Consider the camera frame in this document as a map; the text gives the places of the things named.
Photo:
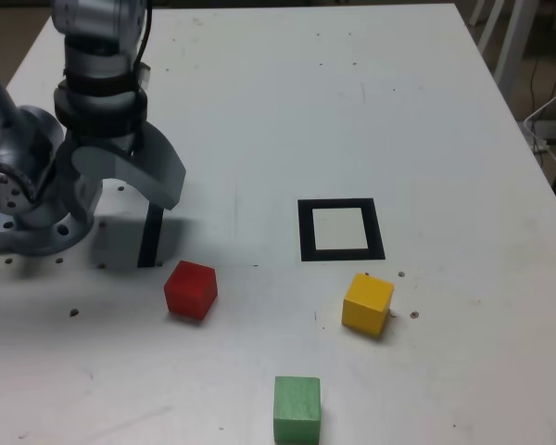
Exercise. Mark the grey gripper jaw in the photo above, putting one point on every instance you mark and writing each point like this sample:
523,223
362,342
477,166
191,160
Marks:
69,185
157,181

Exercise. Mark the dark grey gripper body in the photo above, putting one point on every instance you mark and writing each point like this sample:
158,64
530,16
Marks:
106,141

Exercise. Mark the red wooden cube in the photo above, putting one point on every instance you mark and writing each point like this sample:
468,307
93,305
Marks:
190,289

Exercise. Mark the yellow wooden cube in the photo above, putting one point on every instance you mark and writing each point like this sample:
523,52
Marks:
366,301

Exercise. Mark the green wooden cube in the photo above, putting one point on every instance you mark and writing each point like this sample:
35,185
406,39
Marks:
296,408

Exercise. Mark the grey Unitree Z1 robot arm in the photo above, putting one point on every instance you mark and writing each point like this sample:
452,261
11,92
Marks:
88,23

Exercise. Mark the black tape square outline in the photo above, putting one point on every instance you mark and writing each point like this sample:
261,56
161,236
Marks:
306,232

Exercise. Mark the black tape strip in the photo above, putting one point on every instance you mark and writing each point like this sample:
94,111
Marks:
149,241

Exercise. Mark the thin white furniture leg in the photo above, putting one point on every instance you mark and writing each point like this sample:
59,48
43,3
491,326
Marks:
477,11
490,25

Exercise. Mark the thick white furniture leg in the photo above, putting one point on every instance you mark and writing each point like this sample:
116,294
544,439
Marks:
514,41

